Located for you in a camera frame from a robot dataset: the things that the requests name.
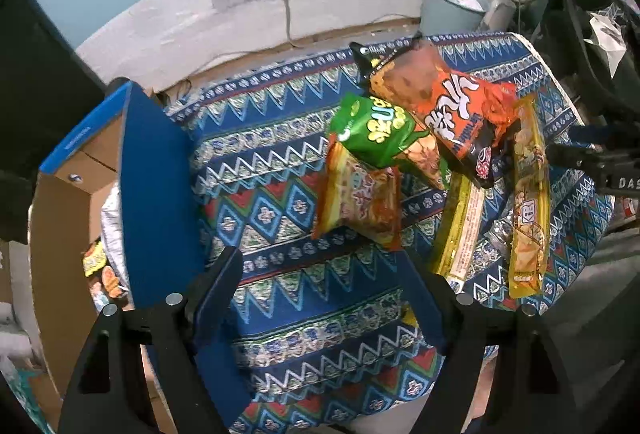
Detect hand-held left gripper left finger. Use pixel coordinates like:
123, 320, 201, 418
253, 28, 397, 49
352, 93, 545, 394
59, 245, 246, 434

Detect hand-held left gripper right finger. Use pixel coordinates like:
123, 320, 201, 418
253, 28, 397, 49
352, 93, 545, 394
400, 246, 584, 434

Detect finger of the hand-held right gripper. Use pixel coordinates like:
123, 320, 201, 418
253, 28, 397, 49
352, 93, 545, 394
569, 123, 640, 148
546, 142, 609, 176

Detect long yellow nut packet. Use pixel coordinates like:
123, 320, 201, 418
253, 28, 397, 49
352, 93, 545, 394
507, 94, 552, 300

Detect long yellow biscuit packet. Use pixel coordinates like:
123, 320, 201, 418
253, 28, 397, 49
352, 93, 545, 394
431, 171, 489, 286

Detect orange-yellow noodle packet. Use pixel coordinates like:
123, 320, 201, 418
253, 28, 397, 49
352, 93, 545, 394
311, 134, 404, 251

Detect large orange snack bag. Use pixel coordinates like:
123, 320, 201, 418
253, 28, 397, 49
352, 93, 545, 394
369, 39, 519, 190

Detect blue-flapped cardboard box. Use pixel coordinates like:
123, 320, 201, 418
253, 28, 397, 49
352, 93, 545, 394
27, 80, 253, 434

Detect green snack bag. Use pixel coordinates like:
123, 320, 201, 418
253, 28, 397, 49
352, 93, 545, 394
327, 92, 449, 191

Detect white crumpled paper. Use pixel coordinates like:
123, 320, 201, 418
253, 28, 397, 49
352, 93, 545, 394
589, 11, 629, 66

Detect clear plastic wrapper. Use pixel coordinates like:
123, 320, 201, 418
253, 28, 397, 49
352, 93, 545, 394
482, 218, 516, 256

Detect small orange snack packet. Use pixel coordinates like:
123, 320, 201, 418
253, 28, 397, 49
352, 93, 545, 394
90, 266, 127, 300

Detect black office chair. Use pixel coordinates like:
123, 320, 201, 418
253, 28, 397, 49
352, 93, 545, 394
510, 0, 640, 137

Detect small yellow snack packet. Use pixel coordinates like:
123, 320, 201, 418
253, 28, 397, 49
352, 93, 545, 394
82, 240, 109, 278

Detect patterned blue tablecloth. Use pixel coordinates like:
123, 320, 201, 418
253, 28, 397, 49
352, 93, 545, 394
164, 30, 617, 434

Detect white plastic bag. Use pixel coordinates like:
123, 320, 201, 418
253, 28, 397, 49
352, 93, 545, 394
99, 183, 132, 266

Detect white tube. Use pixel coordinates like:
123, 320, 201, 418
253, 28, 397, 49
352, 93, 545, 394
487, 0, 517, 33

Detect light blue trash bin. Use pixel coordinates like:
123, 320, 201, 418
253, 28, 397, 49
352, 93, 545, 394
419, 0, 490, 38

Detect black snack bag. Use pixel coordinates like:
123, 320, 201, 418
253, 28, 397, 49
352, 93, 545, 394
349, 40, 417, 83

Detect dark cabinet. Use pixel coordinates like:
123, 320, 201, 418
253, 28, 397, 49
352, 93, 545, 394
0, 0, 109, 246

